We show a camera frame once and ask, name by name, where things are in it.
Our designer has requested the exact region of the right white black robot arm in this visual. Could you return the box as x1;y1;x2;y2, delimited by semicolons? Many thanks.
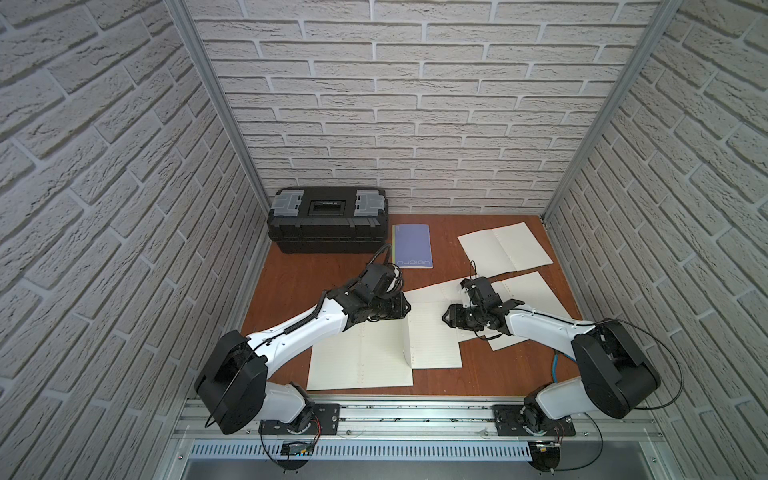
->
442;300;661;420

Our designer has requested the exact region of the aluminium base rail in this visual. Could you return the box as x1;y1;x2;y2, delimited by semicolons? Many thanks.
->
166;396;665;468

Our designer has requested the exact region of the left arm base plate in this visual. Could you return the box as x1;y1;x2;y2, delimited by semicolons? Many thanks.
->
259;403;341;436

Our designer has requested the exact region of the black plastic toolbox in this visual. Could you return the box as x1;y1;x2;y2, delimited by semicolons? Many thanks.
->
267;187;389;254

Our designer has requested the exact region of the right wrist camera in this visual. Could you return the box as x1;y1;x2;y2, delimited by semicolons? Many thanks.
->
460;277;502;309

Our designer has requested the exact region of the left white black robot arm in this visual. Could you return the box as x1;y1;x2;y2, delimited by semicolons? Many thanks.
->
194;263;411;435

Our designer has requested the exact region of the purple cover notebook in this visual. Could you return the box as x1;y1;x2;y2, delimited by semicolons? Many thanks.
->
392;224;433;269

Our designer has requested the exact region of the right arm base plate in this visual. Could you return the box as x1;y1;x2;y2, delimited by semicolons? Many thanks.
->
492;404;576;438

